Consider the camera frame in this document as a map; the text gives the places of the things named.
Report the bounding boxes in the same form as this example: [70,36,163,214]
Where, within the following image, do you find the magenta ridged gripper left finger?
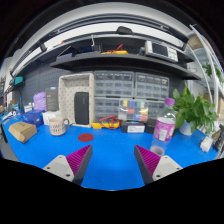
[44,145,93,185]

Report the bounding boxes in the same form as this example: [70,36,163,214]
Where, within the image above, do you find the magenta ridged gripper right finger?
[134,145,182,185]

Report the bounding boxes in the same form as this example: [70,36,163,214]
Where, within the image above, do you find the red round coaster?
[78,133,94,142]

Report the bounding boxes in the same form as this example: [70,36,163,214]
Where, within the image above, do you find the clear bottle with purple label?
[150,98,176,156]

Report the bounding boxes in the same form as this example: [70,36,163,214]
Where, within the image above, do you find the patterned ceramic mug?
[49,117,70,136]

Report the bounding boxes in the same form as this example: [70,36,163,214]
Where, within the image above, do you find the small black white box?
[121,121,145,133]

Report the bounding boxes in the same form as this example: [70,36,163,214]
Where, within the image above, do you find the white tag box right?
[200,136,213,152]

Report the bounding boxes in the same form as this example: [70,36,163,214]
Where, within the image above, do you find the yellow multimeter with red leads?
[92,115,121,130]

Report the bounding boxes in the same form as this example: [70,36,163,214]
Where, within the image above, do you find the clear compartment box coloured parts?
[118,99,148,122]

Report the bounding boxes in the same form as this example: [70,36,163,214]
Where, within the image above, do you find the blue box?
[22,110,43,127]

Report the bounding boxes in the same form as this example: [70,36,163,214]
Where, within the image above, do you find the brown cardboard box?
[8,121,37,143]

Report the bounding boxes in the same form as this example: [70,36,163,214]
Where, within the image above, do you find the green potted plant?
[172,86,217,134]

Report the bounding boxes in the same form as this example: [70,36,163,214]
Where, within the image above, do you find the black rectangular speaker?
[74,92,89,125]

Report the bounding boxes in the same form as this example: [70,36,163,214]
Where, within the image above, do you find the dark grey carton box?
[45,87,59,112]

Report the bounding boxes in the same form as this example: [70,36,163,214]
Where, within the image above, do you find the purple plastic bag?
[33,92,46,110]

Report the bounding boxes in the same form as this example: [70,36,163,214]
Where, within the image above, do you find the grey drawer organiser cabinet right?
[134,72,169,118]

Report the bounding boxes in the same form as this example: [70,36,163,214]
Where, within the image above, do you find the grey drawer organiser cabinet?
[94,70,134,121]
[134,72,169,118]

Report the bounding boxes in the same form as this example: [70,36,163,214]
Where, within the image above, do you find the white pegboard tray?
[58,72,94,127]

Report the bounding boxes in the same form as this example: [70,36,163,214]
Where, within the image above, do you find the grey drawer organiser cabinet left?
[94,70,134,121]

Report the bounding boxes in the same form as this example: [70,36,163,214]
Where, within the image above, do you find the dark grey upper shelf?
[51,54,200,80]

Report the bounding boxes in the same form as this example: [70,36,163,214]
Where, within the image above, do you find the white oscilloscope on shelf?
[145,41,178,62]

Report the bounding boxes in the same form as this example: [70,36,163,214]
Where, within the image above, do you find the yellow tool on shelf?
[101,44,128,54]

